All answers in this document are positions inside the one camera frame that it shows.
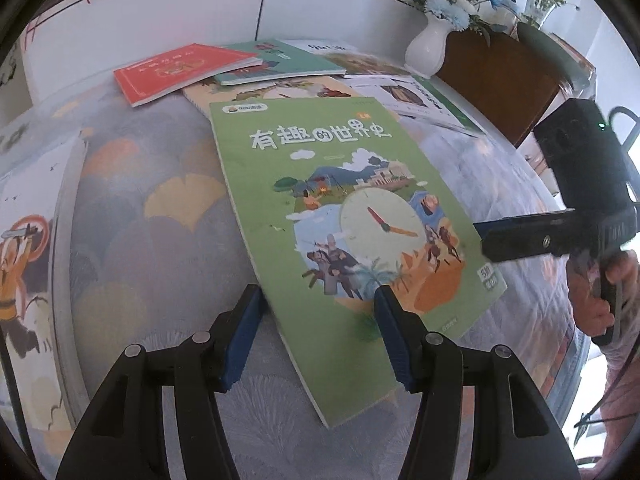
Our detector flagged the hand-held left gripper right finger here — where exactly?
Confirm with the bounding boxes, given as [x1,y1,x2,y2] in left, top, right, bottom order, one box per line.
[374,284,583,480]

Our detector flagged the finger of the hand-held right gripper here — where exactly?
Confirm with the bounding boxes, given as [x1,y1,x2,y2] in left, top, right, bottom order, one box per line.
[472,208,584,263]

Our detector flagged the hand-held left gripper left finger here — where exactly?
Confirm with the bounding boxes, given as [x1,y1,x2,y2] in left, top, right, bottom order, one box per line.
[56,284,266,480]

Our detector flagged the light green clock cover book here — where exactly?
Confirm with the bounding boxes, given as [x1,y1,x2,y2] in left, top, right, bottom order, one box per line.
[208,95,508,429]

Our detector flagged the white robed man book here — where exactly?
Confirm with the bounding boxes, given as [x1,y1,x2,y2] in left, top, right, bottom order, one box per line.
[345,74,487,138]

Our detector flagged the white warrior cover book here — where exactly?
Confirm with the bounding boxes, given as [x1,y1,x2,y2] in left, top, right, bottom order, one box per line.
[0,132,88,431]

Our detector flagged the beige illustrated book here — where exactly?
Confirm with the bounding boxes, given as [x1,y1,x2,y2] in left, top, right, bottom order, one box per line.
[182,74,371,117]

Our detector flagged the painting cover book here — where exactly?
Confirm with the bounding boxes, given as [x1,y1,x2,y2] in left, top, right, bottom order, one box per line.
[285,38,406,78]

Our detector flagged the red paperback book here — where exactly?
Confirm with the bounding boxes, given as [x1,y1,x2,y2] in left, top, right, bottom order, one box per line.
[113,43,264,108]

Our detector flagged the teal green book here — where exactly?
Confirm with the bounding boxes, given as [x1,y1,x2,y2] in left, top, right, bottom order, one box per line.
[214,37,347,87]

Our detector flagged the person's right hand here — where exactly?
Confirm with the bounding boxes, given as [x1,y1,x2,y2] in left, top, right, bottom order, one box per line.
[566,250,640,338]

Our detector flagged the brown wooden cabinet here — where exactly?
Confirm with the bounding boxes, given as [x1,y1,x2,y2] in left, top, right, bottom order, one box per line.
[435,27,596,148]

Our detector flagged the dark green cushion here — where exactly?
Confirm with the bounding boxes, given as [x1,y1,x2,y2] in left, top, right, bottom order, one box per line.
[515,21,588,91]

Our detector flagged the white ceramic vase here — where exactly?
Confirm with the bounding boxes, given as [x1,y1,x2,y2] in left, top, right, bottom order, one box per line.
[404,12,453,80]

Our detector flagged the artificial blue white flowers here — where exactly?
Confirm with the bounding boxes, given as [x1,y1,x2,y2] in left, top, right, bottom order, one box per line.
[405,0,523,46]

